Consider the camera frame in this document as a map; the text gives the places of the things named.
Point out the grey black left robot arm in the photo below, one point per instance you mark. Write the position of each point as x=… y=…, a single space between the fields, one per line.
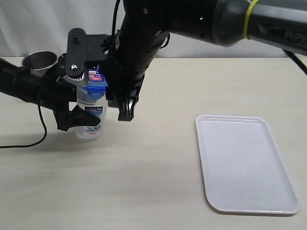
x=46 y=91

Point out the white backdrop curtain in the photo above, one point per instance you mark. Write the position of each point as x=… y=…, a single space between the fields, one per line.
x=27 y=26

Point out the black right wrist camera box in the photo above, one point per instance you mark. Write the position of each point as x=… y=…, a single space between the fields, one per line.
x=83 y=50

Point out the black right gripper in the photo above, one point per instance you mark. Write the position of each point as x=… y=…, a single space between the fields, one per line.
x=124 y=77

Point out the blue plastic lid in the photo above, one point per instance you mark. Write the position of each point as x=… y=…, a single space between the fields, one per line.
x=97 y=84

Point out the stainless steel cup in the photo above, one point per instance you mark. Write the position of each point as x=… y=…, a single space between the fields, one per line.
x=40 y=62

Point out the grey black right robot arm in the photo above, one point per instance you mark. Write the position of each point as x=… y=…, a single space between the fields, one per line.
x=148 y=23

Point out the white rectangular plastic tray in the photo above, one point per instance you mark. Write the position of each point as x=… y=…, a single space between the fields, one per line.
x=242 y=168

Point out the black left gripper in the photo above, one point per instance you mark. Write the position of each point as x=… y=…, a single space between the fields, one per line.
x=77 y=117

